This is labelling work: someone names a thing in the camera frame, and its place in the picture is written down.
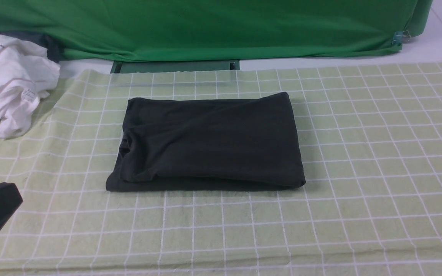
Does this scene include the dark gray long-sleeved shirt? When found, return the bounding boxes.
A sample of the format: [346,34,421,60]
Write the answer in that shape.
[106,92,306,192]

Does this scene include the crumpled white shirt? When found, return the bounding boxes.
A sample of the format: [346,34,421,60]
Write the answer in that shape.
[0,35,60,139]

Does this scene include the green backdrop cloth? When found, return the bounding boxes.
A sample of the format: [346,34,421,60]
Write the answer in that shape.
[0,0,432,62]

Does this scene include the light green checkered tablecloth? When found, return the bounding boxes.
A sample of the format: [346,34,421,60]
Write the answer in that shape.
[0,62,442,276]

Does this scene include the teal binder clip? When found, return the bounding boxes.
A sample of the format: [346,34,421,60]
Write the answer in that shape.
[392,30,412,45]

